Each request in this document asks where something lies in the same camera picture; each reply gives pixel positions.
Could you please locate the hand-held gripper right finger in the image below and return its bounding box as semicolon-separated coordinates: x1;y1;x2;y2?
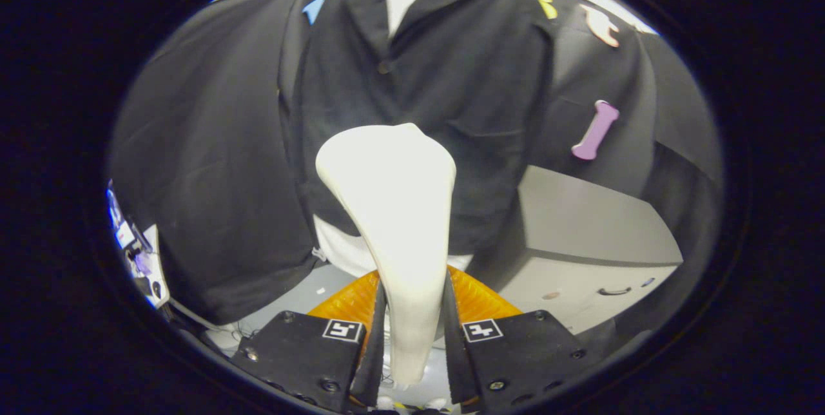
442;265;603;413

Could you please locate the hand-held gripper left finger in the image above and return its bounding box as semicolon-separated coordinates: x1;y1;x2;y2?
229;270;387;414

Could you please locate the white garment steamer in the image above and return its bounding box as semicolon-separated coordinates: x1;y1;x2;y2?
315;123;457;390

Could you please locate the black suit jacket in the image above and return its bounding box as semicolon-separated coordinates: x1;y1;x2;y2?
278;0;555;258

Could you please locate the grey cabinet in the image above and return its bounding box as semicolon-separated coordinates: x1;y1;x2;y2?
471;166;684;335

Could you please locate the black backdrop cloth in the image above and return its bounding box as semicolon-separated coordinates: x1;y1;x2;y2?
106;0;724;338

